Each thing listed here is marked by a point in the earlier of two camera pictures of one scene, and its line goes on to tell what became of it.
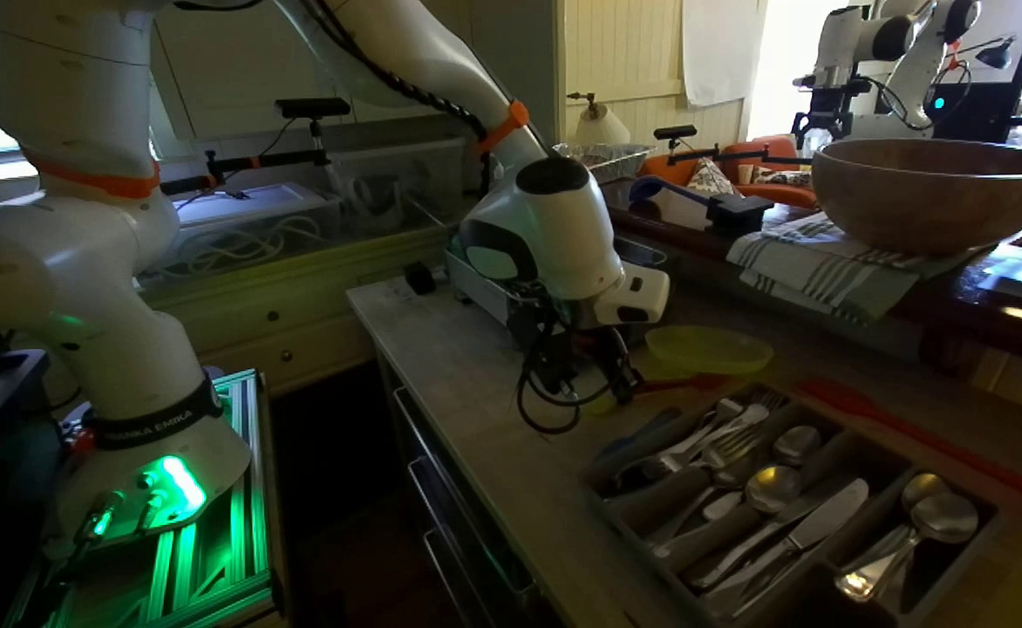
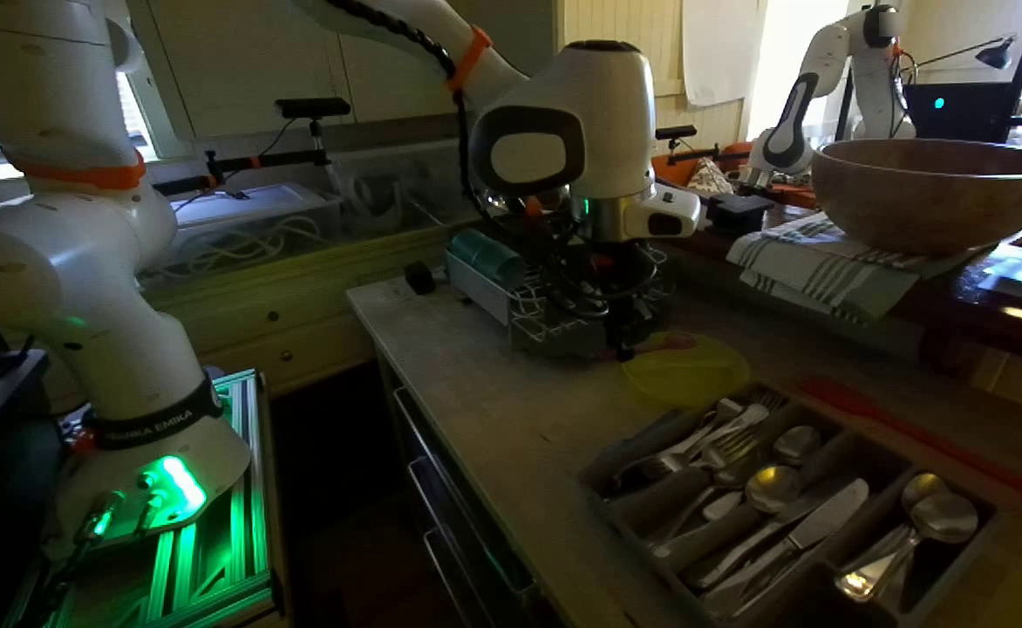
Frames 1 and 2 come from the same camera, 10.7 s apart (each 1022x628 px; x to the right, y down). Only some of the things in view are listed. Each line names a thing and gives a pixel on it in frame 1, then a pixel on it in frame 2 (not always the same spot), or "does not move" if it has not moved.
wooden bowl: [936, 197] does not move
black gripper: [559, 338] → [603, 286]
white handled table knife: [838, 508] does not move
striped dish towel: [833, 268] does not move
